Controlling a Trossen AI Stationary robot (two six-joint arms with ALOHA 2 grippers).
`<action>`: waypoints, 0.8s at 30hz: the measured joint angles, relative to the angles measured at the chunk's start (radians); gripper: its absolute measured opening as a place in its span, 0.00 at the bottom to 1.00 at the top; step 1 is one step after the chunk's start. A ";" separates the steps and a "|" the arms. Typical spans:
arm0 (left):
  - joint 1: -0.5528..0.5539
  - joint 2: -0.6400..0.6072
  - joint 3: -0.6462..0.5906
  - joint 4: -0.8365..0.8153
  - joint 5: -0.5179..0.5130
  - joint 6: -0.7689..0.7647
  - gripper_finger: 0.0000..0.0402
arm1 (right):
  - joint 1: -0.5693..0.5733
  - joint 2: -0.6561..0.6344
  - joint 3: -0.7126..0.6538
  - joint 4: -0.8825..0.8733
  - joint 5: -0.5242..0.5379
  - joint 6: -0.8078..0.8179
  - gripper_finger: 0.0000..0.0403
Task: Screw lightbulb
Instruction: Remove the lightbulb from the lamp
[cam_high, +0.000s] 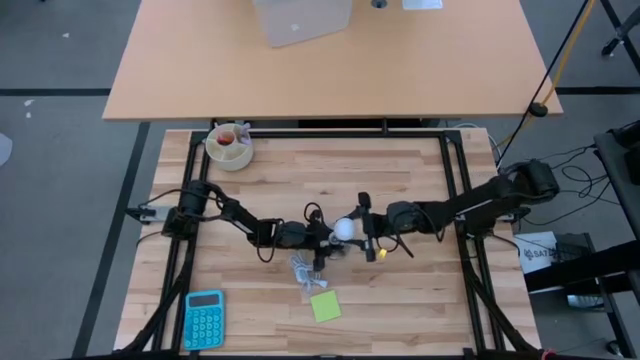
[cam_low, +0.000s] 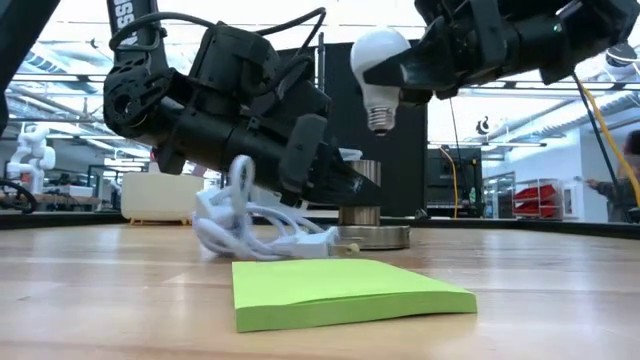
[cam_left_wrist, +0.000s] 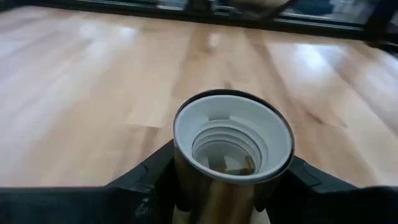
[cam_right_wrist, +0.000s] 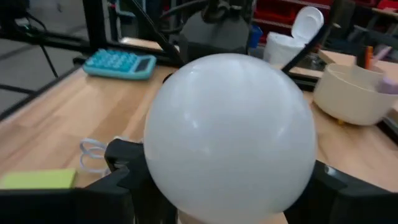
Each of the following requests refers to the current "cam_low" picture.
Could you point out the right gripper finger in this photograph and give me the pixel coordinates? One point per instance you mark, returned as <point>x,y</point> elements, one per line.
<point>425,65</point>

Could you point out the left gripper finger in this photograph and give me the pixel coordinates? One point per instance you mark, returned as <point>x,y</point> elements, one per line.
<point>305,160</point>

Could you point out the white frosted light bulb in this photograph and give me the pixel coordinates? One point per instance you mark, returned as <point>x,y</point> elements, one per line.
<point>375,50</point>

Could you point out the clear plastic wrapper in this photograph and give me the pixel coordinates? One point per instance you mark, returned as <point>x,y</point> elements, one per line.
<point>305,245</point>

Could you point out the silver metal lamp socket base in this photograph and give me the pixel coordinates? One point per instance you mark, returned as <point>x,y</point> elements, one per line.
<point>370,235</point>

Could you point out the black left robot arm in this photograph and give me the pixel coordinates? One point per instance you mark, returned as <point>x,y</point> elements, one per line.
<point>135,95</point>

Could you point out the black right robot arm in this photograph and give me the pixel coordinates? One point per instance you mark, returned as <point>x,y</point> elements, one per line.
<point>600,20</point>

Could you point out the round ceiling fixture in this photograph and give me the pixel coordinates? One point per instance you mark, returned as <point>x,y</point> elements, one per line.
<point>620,62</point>

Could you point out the green sticky note pad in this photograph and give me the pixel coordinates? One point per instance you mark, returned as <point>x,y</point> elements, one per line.
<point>325,285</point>

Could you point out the black cabinet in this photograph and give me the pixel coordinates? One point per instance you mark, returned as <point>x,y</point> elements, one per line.
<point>467,185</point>

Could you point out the red storage bin shelf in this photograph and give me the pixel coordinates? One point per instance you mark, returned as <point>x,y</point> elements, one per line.
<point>537,197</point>

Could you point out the white robot figure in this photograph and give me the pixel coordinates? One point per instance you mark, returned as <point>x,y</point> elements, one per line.
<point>32,150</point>

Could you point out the person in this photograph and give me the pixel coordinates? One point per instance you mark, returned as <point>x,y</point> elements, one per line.
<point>625,195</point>

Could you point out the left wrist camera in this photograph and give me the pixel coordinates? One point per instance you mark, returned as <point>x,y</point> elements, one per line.
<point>235,60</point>

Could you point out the black aluminium table frame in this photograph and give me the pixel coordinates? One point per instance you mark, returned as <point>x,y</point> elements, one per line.
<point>75,219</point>

